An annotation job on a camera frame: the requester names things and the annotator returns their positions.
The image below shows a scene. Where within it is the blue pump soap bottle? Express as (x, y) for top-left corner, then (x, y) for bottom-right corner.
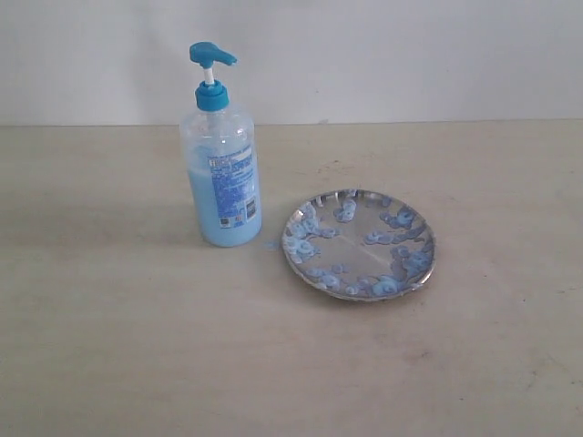
(179, 42), (262, 248)

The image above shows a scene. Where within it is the round metal plate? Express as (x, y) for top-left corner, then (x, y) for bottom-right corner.
(281, 188), (436, 302)

